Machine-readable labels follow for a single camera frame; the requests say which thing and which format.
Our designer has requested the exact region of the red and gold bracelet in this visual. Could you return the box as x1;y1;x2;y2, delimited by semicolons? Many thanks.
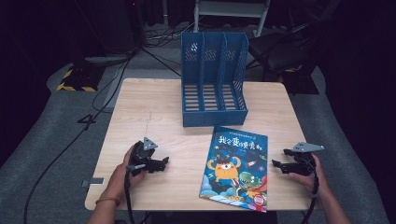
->
94;196;121;207

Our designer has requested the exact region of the person's right hand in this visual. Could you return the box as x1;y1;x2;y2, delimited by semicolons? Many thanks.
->
288;153;331;200

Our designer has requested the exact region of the thin black looped cable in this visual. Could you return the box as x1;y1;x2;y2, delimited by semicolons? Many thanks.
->
92;59;132;115

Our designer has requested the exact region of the blue plastic file rack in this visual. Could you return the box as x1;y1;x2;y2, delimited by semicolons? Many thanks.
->
180;31;250;128

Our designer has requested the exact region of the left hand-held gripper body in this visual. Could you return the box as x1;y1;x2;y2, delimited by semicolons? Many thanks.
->
128;136;159;177

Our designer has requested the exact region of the white metal stand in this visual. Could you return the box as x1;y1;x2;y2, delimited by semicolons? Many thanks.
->
193;0;273;37

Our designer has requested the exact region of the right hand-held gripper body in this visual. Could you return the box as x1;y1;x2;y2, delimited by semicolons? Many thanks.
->
289;141;325;177

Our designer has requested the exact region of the blue cartoon picture book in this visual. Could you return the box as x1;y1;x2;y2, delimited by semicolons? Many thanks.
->
199;125;269;214

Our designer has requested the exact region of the bundle of floor cables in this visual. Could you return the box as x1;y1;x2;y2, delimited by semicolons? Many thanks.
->
143;22;195;49

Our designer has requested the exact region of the person's left hand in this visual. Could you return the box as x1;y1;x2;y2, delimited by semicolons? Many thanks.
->
104;145;148;201

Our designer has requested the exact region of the black yellow striped base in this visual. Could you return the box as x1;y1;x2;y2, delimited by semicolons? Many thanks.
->
56;63;106;93

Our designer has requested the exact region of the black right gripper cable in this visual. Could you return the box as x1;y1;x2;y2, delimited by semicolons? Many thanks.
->
300;172;321;224

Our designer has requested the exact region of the long black floor cable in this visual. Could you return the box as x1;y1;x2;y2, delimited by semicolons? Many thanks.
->
22;50;136;224

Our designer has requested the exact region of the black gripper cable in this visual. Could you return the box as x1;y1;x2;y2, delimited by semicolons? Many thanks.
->
123;166;136;224
300;172;321;224

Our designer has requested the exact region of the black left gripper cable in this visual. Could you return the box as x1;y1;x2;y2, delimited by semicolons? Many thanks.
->
123;166;136;224

